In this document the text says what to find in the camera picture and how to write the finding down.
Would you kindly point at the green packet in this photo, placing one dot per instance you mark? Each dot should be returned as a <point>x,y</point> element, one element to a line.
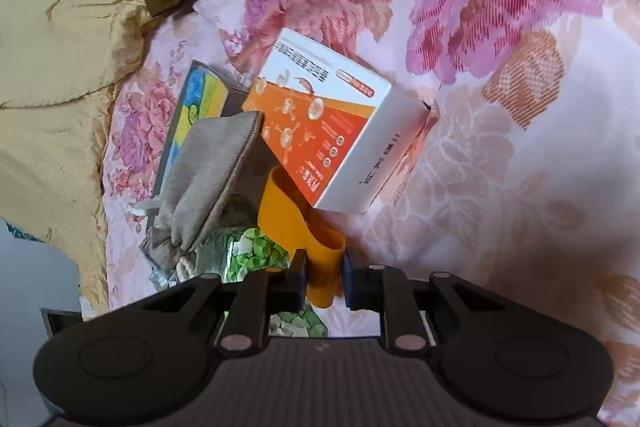
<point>255,254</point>

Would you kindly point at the wall poster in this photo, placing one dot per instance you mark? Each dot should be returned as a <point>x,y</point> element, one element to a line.
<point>20,232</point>

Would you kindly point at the orange and white box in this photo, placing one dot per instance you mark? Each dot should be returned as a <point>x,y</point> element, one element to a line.
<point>325,122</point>

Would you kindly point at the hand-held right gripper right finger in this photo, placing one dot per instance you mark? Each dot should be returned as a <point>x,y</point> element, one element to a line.
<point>352,282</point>

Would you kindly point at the floral bed sheet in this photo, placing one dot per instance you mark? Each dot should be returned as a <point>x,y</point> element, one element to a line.
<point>475,107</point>

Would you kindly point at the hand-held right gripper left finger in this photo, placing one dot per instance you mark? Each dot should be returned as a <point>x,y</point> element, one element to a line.
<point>299,279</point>

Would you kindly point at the orange band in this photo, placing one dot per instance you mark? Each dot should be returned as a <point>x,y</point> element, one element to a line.
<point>295,227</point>

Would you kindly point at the yellow quilt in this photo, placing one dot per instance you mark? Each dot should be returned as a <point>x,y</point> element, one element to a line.
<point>60,57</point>

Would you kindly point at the grey tray with cartoon print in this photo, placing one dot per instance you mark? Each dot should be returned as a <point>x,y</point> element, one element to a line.
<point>195,102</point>

